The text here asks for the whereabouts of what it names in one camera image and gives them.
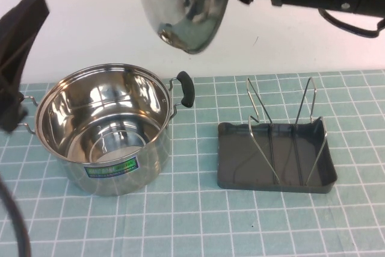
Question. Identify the green white grid tablecloth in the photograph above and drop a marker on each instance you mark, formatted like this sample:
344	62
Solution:
192	224

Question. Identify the stainless steel lid black knob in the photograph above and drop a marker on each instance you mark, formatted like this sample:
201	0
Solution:
186	13

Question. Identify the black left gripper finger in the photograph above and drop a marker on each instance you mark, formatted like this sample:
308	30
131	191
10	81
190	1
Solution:
21	34

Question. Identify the black plastic drip tray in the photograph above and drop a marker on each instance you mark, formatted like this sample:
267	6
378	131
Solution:
240	160

